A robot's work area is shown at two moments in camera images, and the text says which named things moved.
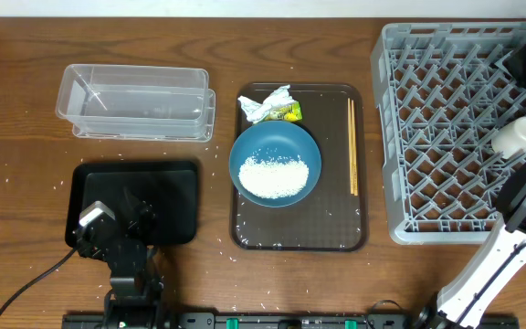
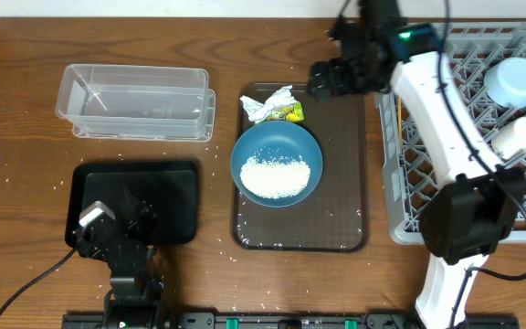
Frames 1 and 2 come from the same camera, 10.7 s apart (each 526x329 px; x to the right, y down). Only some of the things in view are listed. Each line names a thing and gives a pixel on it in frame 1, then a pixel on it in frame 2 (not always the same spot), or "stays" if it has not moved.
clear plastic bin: [133, 100] stays
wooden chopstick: [351, 158] → [400, 123]
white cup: [516, 135] stays
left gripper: [147, 210] stays
